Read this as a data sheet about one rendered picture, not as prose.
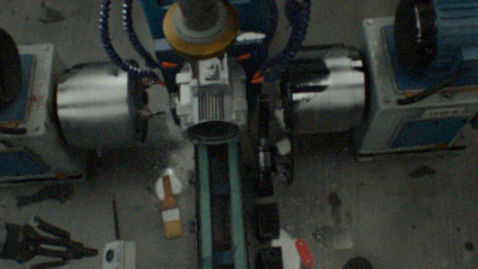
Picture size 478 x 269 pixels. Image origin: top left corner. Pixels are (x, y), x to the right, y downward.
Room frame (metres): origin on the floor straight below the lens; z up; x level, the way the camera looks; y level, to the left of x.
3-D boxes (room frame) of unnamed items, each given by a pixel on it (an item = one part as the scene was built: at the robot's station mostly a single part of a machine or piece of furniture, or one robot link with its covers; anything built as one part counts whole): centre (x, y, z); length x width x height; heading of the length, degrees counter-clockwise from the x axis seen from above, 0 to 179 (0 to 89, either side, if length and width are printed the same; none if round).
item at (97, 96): (0.71, 0.41, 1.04); 0.37 x 0.25 x 0.25; 88
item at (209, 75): (0.74, 0.06, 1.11); 0.12 x 0.11 x 0.07; 178
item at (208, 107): (0.70, 0.06, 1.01); 0.20 x 0.19 x 0.19; 178
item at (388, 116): (0.69, -0.54, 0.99); 0.35 x 0.31 x 0.37; 88
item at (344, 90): (0.69, -0.27, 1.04); 0.41 x 0.25 x 0.25; 88
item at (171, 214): (0.46, 0.23, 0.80); 0.21 x 0.05 x 0.01; 6
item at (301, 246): (0.28, -0.16, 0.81); 0.09 x 0.03 x 0.02; 16
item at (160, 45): (0.86, 0.05, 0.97); 0.30 x 0.11 x 0.34; 88
